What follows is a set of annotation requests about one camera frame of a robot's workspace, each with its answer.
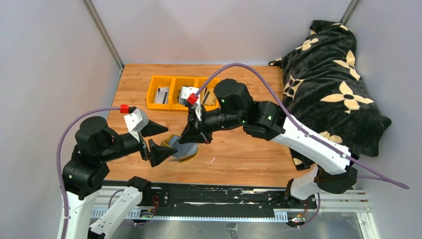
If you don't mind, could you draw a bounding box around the gold cards stack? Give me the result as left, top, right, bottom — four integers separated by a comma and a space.
201, 87, 216, 106

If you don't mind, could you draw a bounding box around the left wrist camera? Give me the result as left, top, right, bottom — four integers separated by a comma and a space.
124, 109, 149, 142

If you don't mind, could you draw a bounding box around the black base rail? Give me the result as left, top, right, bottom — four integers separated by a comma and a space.
140, 183, 317, 218

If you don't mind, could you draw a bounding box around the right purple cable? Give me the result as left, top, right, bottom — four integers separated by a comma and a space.
187, 63, 411, 228

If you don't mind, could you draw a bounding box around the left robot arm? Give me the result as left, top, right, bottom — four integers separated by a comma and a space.
58, 112, 176, 239

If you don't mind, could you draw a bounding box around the black floral blanket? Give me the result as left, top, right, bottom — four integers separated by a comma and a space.
269, 20, 392, 157

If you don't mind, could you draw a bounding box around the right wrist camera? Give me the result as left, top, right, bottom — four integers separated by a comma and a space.
178, 86, 202, 120

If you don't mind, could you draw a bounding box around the white cards stack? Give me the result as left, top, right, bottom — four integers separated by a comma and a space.
154, 87, 170, 105

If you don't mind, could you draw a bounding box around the purple cable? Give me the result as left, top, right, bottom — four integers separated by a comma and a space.
56, 104, 132, 239
187, 63, 411, 228

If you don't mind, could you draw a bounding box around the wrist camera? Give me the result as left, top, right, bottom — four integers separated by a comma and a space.
178, 86, 202, 120
124, 109, 149, 142

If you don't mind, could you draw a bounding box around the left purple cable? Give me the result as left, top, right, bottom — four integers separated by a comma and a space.
56, 104, 132, 239

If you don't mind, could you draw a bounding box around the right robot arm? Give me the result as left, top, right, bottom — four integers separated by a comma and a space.
178, 79, 357, 208

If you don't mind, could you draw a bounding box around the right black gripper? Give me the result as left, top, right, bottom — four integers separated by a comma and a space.
179, 103, 244, 145

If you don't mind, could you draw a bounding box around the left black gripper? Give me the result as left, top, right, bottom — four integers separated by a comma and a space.
100, 119, 178, 164

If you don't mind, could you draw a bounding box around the yellow leather card holder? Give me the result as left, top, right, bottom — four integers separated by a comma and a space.
160, 134, 199, 163

